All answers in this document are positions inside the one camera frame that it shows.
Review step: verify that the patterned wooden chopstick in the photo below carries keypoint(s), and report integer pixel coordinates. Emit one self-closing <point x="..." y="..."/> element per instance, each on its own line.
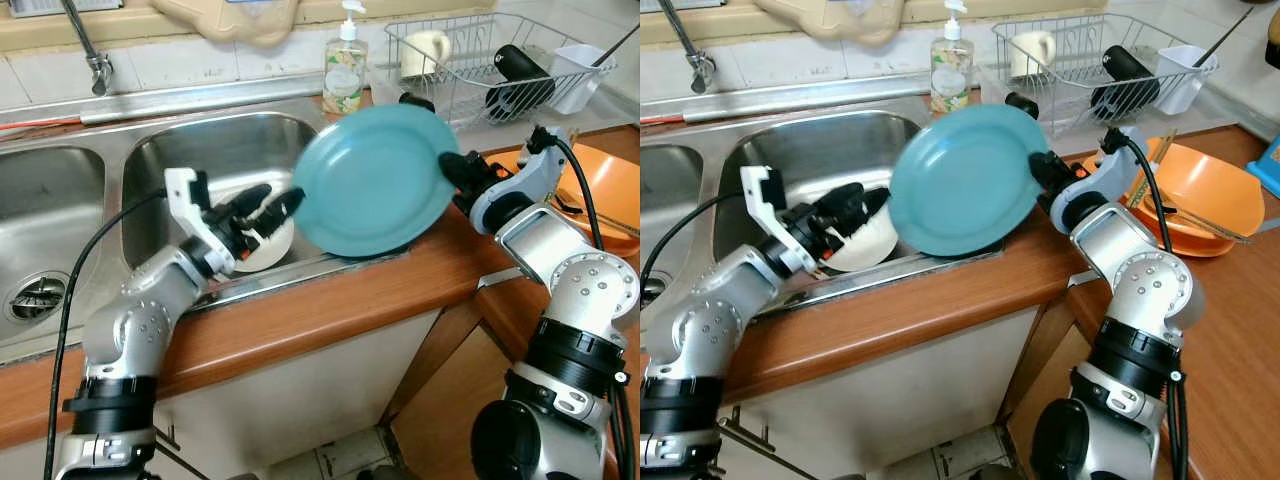
<point x="1200" y="218"/>
<point x="1215" y="232"/>
<point x="600" y="213"/>
<point x="610" y="227"/>

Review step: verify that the white ribbed filter box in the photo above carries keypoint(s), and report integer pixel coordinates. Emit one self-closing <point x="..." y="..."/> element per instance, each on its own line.
<point x="35" y="5"/>

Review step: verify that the cream mug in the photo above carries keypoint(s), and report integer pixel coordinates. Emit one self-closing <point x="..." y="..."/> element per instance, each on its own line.
<point x="1032" y="52"/>
<point x="425" y="55"/>

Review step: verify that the white bowl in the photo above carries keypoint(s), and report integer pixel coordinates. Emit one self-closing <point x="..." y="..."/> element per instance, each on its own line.
<point x="870" y="250"/>
<point x="270" y="248"/>

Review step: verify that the stainless steel double sink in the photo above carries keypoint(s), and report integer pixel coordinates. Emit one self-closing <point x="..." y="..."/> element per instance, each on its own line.
<point x="780" y="170"/>
<point x="60" y="200"/>

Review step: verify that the teal plate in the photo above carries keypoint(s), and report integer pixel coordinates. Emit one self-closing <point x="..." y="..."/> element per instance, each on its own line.
<point x="370" y="180"/>
<point x="965" y="180"/>

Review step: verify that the white cabinet door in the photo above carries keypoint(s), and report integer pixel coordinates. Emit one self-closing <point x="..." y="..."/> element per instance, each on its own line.
<point x="900" y="390"/>
<point x="300" y="390"/>

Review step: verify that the metal sink drain strainer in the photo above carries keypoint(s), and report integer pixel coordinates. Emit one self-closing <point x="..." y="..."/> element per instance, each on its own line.
<point x="648" y="285"/>
<point x="38" y="297"/>

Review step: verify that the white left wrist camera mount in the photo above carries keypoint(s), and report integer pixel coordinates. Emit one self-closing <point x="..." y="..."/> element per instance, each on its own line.
<point x="185" y="205"/>
<point x="765" y="200"/>

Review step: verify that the orange bowl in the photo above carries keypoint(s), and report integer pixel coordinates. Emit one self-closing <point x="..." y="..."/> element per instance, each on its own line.
<point x="1210" y="185"/>
<point x="610" y="180"/>

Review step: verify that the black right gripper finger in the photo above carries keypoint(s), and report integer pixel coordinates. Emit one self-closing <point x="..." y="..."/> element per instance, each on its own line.
<point x="1042" y="166"/>
<point x="1022" y="104"/>
<point x="418" y="102"/>
<point x="451" y="165"/>

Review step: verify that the black round item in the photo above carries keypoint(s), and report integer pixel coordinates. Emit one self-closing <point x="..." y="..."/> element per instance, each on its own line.
<point x="1273" y="50"/>

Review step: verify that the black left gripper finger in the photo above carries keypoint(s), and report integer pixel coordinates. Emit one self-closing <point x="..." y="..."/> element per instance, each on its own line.
<point x="845" y="203"/>
<point x="250" y="200"/>
<point x="875" y="210"/>
<point x="283" y="208"/>

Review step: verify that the white cutlery holder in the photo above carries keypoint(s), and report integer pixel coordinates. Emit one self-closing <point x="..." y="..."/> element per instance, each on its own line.
<point x="1180" y="75"/>
<point x="578" y="75"/>

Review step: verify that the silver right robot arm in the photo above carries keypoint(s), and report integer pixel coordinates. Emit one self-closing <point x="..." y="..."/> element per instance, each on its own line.
<point x="1140" y="290"/>
<point x="590" y="290"/>

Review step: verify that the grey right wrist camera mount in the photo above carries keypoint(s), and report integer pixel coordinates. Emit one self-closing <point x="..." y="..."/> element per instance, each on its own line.
<point x="520" y="185"/>
<point x="1100" y="185"/>

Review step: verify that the chrome sink faucet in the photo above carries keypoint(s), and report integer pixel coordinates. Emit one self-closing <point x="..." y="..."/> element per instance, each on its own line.
<point x="78" y="30"/>
<point x="690" y="40"/>

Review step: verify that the brown cabinet door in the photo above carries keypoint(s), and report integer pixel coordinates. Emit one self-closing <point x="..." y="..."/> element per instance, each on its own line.
<point x="450" y="400"/>
<point x="1040" y="370"/>

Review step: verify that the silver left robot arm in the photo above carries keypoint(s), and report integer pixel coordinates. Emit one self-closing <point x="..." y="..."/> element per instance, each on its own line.
<point x="740" y="310"/>
<point x="140" y="310"/>

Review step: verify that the black cylindrical bottle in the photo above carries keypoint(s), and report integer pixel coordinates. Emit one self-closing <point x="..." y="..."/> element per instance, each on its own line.
<point x="520" y="75"/>
<point x="1125" y="75"/>

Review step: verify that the floral label soap bottle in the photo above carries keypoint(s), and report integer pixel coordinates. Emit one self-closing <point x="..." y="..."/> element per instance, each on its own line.
<point x="345" y="75"/>
<point x="952" y="70"/>

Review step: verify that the blue plastic item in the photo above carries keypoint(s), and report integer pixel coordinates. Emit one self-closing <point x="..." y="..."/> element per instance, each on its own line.
<point x="1264" y="165"/>

